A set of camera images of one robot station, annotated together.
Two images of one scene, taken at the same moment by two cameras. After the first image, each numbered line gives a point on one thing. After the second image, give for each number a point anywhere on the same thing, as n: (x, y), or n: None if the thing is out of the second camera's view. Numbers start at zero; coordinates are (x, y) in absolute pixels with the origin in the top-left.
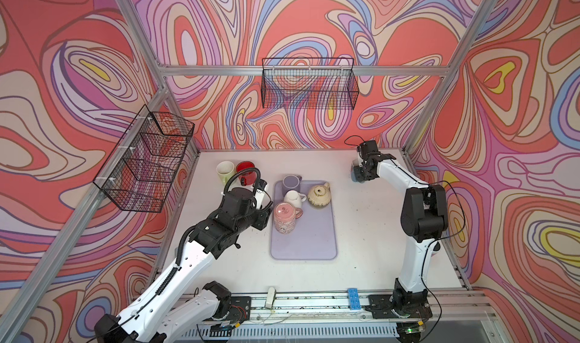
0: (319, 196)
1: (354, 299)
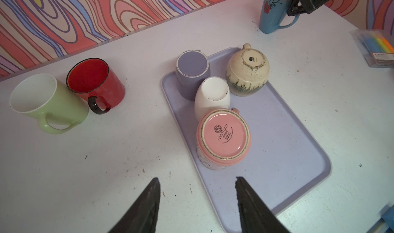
0: (247, 72)
1: (388, 216)
